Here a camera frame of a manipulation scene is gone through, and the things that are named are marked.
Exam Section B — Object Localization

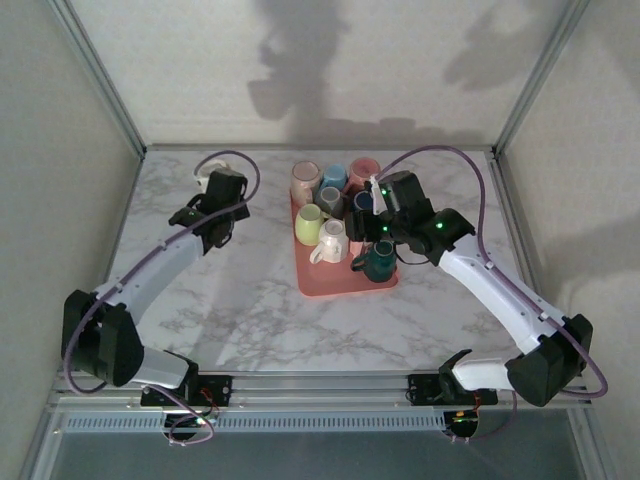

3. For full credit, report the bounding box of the aluminium side rail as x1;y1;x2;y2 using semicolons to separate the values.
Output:
487;149;596;381

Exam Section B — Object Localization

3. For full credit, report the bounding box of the dark green mug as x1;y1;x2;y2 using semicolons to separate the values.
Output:
349;239;400;284

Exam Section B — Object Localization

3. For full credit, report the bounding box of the black looped gripper cable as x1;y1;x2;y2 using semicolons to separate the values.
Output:
393;242;427;267

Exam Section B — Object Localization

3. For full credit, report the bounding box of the aluminium corner post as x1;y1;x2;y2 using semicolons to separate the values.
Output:
492;0;595;157
47;0;147;157

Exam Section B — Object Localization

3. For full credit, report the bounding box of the dark blue mug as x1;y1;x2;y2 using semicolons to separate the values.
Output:
352;189;377;214

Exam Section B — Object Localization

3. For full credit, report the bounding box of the white mug with script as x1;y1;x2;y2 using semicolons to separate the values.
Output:
308;218;350;266

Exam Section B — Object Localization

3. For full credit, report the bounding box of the pale pink mug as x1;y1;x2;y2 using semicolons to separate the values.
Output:
290;160;324;207

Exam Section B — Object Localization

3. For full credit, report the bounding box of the purple cable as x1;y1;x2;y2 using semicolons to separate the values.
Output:
372;144;610;445
62;149;261;447

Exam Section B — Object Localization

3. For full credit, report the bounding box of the yellow-green mug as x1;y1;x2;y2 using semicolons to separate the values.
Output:
294;203;331;247

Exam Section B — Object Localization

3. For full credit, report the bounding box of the grey slotted cable duct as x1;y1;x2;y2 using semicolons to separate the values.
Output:
62;412;449;435

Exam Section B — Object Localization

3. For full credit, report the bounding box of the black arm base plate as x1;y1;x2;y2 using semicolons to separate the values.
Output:
139;374;235;407
407;373;500;406

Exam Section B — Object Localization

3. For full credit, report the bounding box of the aluminium front rail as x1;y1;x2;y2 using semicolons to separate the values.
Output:
47;369;599;414

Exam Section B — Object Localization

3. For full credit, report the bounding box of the pink plastic tray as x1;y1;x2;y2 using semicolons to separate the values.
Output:
289;179;402;300

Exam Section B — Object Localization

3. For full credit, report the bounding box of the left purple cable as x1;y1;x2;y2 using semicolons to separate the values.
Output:
62;149;261;447

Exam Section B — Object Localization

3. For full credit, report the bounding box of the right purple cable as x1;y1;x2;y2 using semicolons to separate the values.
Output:
372;144;610;445

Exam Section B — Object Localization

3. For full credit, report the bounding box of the aluminium back rail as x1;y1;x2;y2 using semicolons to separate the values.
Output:
143;143;497;154

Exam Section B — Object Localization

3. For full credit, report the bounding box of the pink printed mug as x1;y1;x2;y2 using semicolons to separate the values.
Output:
346;157;382;194

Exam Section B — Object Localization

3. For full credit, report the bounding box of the grey mug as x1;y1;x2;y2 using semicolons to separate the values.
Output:
313;185;347;220

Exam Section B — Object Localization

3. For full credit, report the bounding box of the light blue mug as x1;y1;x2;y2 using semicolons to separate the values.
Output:
319;163;350;194

